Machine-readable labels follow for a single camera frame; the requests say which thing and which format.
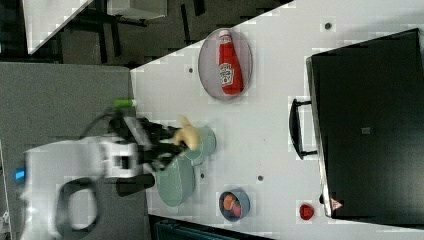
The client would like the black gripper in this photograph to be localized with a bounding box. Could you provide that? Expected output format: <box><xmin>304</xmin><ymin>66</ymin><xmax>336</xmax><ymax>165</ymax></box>
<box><xmin>137</xmin><ymin>117</ymin><xmax>188</xmax><ymax>172</ymax></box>

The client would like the peeled toy banana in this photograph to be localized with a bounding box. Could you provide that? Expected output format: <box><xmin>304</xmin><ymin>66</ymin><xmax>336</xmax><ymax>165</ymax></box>
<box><xmin>173</xmin><ymin>115</ymin><xmax>201</xmax><ymax>151</ymax></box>

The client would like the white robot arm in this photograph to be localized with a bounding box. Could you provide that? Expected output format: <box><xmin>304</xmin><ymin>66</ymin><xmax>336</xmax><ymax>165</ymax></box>
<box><xmin>19</xmin><ymin>113</ymin><xmax>192</xmax><ymax>240</ymax></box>

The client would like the green mug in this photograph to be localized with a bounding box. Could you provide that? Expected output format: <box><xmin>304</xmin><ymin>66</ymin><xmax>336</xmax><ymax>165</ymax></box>
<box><xmin>186</xmin><ymin>126</ymin><xmax>216</xmax><ymax>166</ymax></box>

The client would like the green oval colander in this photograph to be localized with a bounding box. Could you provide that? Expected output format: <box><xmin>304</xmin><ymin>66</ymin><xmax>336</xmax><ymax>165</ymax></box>
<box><xmin>156</xmin><ymin>157</ymin><xmax>195</xmax><ymax>207</ymax></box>

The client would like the green cup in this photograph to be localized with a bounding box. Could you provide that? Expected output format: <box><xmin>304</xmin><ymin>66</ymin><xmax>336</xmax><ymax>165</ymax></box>
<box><xmin>113</xmin><ymin>99</ymin><xmax>137</xmax><ymax>109</ymax></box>

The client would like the orange toy carrot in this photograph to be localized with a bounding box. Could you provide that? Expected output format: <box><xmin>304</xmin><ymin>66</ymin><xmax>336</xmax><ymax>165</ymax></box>
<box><xmin>223</xmin><ymin>194</ymin><xmax>236</xmax><ymax>211</ymax></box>

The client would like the red ketchup bottle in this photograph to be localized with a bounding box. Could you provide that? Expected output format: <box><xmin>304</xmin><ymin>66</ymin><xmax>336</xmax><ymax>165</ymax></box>
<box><xmin>218</xmin><ymin>30</ymin><xmax>244</xmax><ymax>96</ymax></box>

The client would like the blue small bowl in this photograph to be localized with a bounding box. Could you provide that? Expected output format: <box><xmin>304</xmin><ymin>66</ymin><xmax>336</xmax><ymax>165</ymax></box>
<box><xmin>218</xmin><ymin>188</ymin><xmax>250</xmax><ymax>222</ymax></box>

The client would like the red toy strawberry in bowl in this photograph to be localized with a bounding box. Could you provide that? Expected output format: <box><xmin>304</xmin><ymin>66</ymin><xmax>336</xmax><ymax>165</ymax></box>
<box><xmin>232</xmin><ymin>202</ymin><xmax>242</xmax><ymax>217</ymax></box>

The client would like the grey round plate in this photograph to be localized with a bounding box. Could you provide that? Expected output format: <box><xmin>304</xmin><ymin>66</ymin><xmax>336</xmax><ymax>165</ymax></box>
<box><xmin>198</xmin><ymin>28</ymin><xmax>253</xmax><ymax>101</ymax></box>

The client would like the red toy strawberry on table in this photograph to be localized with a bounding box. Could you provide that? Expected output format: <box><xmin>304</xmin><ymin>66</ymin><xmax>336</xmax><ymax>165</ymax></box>
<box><xmin>299</xmin><ymin>204</ymin><xmax>315</xmax><ymax>221</ymax></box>

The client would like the silver toaster oven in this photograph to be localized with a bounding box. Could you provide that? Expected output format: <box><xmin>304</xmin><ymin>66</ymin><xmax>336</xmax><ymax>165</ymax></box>
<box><xmin>305</xmin><ymin>29</ymin><xmax>424</xmax><ymax>229</ymax></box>

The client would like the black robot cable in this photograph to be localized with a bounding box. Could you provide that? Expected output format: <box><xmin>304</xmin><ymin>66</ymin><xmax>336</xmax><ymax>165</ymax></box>
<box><xmin>79</xmin><ymin>111</ymin><xmax>124</xmax><ymax>141</ymax></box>

